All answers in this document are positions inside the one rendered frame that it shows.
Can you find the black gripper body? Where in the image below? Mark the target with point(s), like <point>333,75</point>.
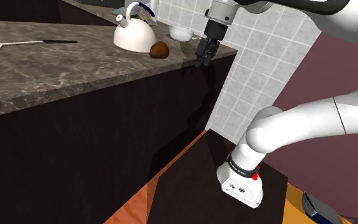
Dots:
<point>216,29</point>

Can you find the brown round fruit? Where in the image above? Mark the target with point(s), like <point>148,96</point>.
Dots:
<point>159,50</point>

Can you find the dark robot stand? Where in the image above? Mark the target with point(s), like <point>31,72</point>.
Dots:
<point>191,186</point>

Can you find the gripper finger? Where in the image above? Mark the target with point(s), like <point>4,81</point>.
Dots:
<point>202,51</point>
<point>213,49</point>

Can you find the dark grey blue-edged object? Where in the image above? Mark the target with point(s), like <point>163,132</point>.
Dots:
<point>318,209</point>

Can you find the white bowl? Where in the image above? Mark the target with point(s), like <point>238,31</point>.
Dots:
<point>180,32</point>

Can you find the white kettle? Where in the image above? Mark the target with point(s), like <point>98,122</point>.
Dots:
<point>134,37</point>

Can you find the grey patterned crumpled cloth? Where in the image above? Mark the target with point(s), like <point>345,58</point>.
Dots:
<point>146,14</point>

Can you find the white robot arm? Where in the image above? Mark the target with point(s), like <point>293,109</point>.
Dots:
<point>305,121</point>

